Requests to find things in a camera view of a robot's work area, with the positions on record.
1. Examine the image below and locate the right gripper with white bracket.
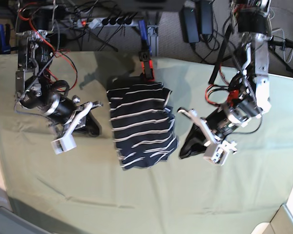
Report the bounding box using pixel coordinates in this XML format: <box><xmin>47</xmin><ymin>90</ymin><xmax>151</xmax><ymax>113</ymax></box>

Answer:
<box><xmin>43</xmin><ymin>94</ymin><xmax>103</xmax><ymax>155</ymax></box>

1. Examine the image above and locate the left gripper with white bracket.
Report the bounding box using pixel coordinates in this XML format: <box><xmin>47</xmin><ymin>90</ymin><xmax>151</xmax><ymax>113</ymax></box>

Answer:
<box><xmin>178</xmin><ymin>103</ymin><xmax>262</xmax><ymax>166</ymax></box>

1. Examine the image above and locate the navy white striped T-shirt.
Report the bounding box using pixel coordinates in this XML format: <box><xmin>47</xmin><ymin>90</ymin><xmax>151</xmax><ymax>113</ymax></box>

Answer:
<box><xmin>106</xmin><ymin>77</ymin><xmax>179</xmax><ymax>170</ymax></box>

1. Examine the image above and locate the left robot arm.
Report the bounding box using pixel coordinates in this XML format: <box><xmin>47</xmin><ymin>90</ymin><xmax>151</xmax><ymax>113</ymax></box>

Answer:
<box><xmin>178</xmin><ymin>0</ymin><xmax>272</xmax><ymax>166</ymax></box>

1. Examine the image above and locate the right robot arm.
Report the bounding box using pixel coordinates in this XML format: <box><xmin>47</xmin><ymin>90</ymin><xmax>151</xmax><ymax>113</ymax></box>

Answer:
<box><xmin>14</xmin><ymin>0</ymin><xmax>103</xmax><ymax>155</ymax></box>

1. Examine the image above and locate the light green table cloth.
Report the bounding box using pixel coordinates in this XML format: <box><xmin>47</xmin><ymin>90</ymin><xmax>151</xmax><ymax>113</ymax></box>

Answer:
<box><xmin>0</xmin><ymin>52</ymin><xmax>293</xmax><ymax>234</ymax></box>

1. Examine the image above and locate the blue orange centre clamp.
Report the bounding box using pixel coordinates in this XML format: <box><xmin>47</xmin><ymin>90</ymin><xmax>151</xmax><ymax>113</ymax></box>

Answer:
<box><xmin>138</xmin><ymin>19</ymin><xmax>154</xmax><ymax>81</ymax></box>

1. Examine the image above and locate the white power strip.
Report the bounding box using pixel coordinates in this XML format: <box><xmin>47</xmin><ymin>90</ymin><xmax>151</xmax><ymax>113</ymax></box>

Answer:
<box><xmin>73</xmin><ymin>17</ymin><xmax>138</xmax><ymax>29</ymax></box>

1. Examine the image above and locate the blue black left clamp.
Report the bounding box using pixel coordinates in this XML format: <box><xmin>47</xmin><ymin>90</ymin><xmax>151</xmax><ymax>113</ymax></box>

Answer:
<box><xmin>0</xmin><ymin>23</ymin><xmax>12</xmax><ymax>55</ymax></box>

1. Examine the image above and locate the black tripod stand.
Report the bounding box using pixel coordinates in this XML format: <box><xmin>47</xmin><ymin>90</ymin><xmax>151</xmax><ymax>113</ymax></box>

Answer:
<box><xmin>268</xmin><ymin>36</ymin><xmax>293</xmax><ymax>75</ymax></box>

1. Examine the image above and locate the black power adapter brick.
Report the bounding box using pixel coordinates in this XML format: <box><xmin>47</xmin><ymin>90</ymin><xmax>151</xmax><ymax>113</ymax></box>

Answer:
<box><xmin>181</xmin><ymin>7</ymin><xmax>200</xmax><ymax>43</ymax></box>

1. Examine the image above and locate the grey aluminium frame post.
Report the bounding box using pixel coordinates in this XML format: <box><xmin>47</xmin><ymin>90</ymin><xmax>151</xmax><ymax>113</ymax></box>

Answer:
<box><xmin>146</xmin><ymin>11</ymin><xmax>161</xmax><ymax>57</ymax></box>

